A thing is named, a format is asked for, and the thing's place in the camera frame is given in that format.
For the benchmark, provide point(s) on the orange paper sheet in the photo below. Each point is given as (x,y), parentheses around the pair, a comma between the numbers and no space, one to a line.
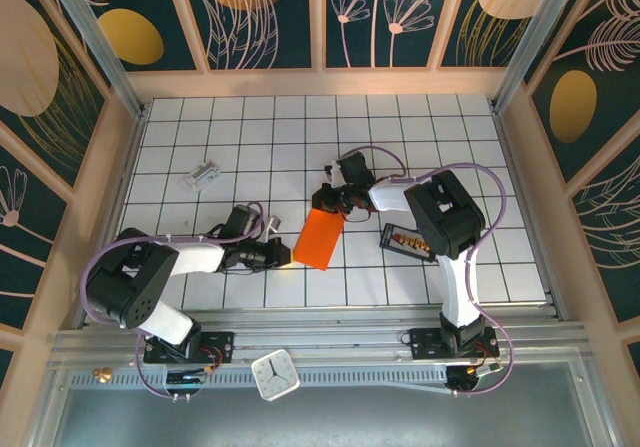
(317,239)

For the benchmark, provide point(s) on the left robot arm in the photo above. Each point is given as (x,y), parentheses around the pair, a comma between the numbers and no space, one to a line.
(130,277)

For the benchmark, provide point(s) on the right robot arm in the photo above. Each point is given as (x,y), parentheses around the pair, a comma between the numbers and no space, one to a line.
(445,212)

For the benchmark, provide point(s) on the white square clock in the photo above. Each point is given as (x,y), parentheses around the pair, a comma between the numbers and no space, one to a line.
(275,374)

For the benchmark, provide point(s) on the black tray with blocks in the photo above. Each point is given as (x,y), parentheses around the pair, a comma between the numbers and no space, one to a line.
(405,241)

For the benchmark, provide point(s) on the clear plastic small box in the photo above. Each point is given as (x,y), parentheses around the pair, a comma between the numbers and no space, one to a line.
(200,177)

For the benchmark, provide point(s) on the brass knob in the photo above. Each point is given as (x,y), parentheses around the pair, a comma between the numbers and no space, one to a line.
(103,374)

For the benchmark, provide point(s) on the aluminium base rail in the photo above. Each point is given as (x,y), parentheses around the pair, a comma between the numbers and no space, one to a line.
(325,339)

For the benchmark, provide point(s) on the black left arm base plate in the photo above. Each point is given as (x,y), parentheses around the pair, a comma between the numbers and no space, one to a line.
(220,347)

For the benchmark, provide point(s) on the aluminium side rail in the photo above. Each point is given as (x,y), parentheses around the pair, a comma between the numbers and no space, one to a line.
(111,217)
(532,217)

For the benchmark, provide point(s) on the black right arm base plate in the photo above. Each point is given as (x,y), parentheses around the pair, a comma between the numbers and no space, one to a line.
(425,342)

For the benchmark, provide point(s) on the aluminium corner post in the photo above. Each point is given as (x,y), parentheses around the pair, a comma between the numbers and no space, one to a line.
(537,42)
(100,52)

